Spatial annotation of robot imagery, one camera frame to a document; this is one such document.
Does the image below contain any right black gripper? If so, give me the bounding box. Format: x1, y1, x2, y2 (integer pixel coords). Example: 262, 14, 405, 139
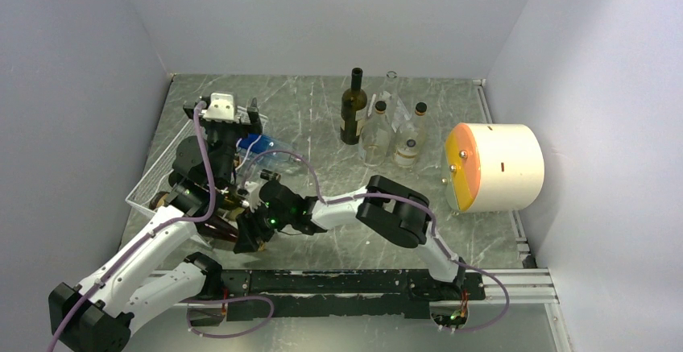
234, 199, 293, 255

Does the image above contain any gold foil wine bottle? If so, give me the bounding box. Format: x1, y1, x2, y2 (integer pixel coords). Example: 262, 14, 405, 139
197, 216, 265, 254

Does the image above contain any dark green wine bottle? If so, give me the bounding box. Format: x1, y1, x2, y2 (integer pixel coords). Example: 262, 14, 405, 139
340, 68, 367, 145

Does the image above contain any clear bottle white label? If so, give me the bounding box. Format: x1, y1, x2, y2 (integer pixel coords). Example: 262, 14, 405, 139
358, 100, 392, 167

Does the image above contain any clear amber liquor bottle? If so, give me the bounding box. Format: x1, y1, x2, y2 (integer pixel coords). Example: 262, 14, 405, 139
392, 101, 428, 168

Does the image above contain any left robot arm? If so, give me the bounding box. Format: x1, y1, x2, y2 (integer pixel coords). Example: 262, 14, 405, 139
47, 93, 260, 351

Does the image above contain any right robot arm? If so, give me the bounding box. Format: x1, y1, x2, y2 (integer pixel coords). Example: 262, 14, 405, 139
234, 176, 466, 299

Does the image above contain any blue clear bottle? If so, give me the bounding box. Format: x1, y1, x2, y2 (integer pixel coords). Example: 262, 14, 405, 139
237, 134, 286, 159

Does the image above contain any small dark capped bottle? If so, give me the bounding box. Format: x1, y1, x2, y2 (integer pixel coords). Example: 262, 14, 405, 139
259, 168, 281, 183

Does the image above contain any silver capped dark bottle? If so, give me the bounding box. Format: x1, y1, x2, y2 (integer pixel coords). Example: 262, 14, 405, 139
147, 191, 248, 212

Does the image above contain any white pink capped pen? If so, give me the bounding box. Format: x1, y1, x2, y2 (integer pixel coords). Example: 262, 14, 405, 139
366, 93, 377, 118

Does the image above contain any clear glass flask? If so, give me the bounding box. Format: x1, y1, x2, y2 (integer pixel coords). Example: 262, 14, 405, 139
379, 70, 399, 125

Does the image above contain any white cylinder orange face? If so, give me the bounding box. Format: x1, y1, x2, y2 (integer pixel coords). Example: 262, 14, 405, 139
441, 122, 544, 213

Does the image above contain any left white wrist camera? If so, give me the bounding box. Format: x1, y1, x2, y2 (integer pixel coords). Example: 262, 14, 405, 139
204, 93, 237, 122

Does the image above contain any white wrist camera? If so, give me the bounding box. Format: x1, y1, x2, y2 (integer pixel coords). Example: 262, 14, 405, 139
204, 93, 237, 122
243, 181, 262, 203

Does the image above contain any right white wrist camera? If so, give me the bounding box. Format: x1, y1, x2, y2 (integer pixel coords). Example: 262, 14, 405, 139
243, 181, 262, 203

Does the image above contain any white wire wine rack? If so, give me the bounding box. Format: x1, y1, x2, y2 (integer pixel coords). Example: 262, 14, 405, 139
126, 95, 267, 217

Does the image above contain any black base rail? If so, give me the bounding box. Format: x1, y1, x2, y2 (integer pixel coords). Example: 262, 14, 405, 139
187, 269, 486, 326

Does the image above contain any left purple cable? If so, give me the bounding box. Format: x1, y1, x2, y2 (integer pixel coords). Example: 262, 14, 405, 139
47, 101, 275, 352

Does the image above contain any purple cable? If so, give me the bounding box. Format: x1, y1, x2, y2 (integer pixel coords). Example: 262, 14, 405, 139
237, 150, 511, 334
47, 101, 275, 352

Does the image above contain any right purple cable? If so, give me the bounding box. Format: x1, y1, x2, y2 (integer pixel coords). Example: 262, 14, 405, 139
237, 150, 511, 334

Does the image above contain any aluminium frame rail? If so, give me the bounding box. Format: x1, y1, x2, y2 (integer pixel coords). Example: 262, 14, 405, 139
146, 269, 557, 329

